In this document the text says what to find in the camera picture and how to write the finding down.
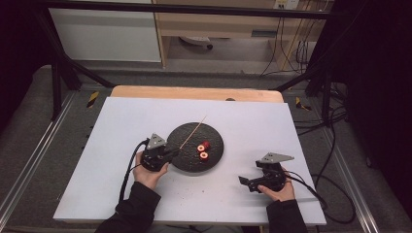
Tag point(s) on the black round plate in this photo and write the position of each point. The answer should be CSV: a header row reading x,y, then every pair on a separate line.
x,y
194,161

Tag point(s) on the person's right hand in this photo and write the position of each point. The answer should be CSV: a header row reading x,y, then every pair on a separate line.
x,y
280,194

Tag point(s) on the thin wooden skewer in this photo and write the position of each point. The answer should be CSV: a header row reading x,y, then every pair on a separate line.
x,y
192,132

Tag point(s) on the light wooden desk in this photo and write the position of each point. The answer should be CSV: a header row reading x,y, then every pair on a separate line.
x,y
226,24

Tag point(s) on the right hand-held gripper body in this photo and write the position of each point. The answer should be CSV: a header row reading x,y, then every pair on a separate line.
x,y
273,174

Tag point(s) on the dark red sausage piece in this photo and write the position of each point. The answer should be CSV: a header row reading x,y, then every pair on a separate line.
x,y
206,144

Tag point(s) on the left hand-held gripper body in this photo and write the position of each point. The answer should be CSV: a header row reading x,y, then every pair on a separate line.
x,y
155,155

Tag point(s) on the white cabinet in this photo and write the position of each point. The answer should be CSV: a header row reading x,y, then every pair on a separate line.
x,y
107,35

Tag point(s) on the white wall socket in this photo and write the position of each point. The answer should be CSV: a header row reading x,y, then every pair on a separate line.
x,y
286,4

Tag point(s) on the white board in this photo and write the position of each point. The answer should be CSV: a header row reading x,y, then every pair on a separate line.
x,y
129,123

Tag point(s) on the black metal frame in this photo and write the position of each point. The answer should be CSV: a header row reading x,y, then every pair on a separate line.
x,y
194,10

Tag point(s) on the black curtain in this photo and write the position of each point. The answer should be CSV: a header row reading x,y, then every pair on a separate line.
x,y
379,97
17,48

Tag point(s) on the aluminium rail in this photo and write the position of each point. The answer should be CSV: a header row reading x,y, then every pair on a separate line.
x,y
35,152
353,181

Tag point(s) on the person's left hand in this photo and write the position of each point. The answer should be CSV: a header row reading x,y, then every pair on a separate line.
x,y
147,178

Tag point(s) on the yellow black tape strip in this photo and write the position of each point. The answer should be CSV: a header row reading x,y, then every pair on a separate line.
x,y
93,99
302,104

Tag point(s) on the wooden table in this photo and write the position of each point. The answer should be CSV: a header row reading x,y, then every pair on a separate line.
x,y
194,93

